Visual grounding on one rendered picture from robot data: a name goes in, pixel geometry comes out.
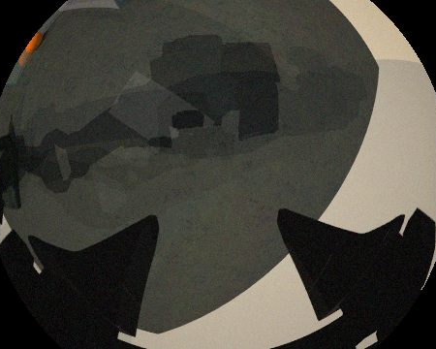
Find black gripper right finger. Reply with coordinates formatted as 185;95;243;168
277;209;405;321

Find clear low corner wall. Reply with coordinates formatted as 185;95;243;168
6;0;118;85

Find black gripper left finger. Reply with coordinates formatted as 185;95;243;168
28;214;160;337

